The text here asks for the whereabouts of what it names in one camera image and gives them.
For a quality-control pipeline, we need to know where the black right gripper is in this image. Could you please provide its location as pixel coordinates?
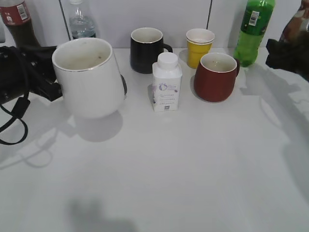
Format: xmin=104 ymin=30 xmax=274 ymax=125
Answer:
xmin=266 ymin=31 xmax=309 ymax=81

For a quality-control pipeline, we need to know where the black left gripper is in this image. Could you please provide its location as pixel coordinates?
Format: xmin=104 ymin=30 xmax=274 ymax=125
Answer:
xmin=0 ymin=46 xmax=63 ymax=104

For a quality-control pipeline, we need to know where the brown coffee drink bottle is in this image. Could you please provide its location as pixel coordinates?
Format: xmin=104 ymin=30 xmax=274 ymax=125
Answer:
xmin=279 ymin=0 xmax=309 ymax=43

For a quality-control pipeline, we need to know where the white ceramic mug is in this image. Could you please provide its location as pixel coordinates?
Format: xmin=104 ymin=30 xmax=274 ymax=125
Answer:
xmin=52 ymin=38 xmax=126 ymax=119

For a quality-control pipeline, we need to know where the yellow paper cup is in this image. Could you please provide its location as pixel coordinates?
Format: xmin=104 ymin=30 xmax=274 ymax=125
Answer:
xmin=186 ymin=29 xmax=215 ymax=69

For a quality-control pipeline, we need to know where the green soda bottle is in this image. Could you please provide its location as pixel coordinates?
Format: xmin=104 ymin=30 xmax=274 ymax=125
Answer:
xmin=234 ymin=0 xmax=275 ymax=67

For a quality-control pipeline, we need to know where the clear water bottle green label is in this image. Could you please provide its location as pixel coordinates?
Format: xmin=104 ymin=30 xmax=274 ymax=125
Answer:
xmin=69 ymin=0 xmax=96 ymax=39

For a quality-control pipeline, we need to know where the dark grey ceramic mug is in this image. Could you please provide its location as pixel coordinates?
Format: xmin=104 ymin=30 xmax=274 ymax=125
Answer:
xmin=120 ymin=74 xmax=127 ymax=98

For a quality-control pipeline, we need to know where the red ceramic mug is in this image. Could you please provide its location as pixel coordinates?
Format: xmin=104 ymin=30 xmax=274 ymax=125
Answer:
xmin=194 ymin=53 xmax=240 ymax=102

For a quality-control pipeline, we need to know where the cola bottle red label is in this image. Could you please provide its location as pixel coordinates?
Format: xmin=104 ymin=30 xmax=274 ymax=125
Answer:
xmin=0 ymin=0 xmax=41 ymax=47

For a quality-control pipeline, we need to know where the black ceramic mug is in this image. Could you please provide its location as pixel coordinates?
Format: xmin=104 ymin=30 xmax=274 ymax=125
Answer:
xmin=130 ymin=27 xmax=173 ymax=74

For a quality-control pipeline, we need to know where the white carton bottle purple print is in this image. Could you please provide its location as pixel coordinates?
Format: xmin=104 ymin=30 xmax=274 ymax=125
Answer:
xmin=152 ymin=52 xmax=183 ymax=112

